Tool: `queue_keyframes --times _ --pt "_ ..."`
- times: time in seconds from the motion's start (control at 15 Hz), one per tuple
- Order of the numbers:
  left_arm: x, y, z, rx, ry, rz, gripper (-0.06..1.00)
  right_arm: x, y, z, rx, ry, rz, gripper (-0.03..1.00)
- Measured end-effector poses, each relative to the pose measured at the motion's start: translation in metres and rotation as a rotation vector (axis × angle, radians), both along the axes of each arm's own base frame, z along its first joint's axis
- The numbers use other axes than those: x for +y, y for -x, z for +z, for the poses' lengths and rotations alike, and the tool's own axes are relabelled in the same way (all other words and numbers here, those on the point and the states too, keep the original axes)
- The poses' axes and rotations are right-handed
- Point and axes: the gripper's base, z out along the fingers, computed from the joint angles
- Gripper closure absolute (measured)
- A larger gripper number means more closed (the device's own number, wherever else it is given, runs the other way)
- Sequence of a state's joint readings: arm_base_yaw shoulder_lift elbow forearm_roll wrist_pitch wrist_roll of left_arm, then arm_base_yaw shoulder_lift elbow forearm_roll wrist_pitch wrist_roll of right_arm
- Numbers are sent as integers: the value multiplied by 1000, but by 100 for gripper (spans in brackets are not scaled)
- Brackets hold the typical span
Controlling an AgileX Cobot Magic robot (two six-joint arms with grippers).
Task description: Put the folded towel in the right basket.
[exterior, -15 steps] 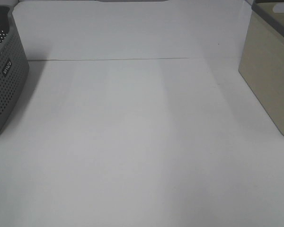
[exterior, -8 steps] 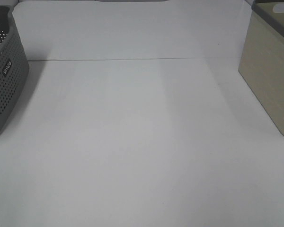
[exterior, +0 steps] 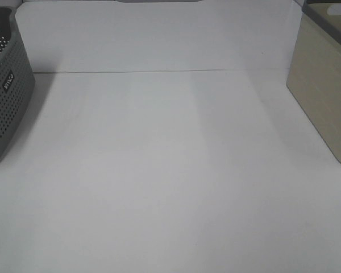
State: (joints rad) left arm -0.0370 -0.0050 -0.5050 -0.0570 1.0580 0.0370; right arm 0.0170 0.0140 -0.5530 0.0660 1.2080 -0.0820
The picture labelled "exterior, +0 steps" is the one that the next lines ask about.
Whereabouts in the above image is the beige storage bin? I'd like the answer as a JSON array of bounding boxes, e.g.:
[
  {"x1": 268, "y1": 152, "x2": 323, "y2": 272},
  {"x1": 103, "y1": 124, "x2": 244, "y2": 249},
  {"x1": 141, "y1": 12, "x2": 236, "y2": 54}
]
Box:
[{"x1": 286, "y1": 1, "x2": 341, "y2": 164}]

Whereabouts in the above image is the grey perforated laundry basket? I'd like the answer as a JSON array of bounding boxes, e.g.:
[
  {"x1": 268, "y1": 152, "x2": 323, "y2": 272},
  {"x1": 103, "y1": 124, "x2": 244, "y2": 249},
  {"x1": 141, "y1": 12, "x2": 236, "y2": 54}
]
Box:
[{"x1": 0, "y1": 6, "x2": 35, "y2": 160}]

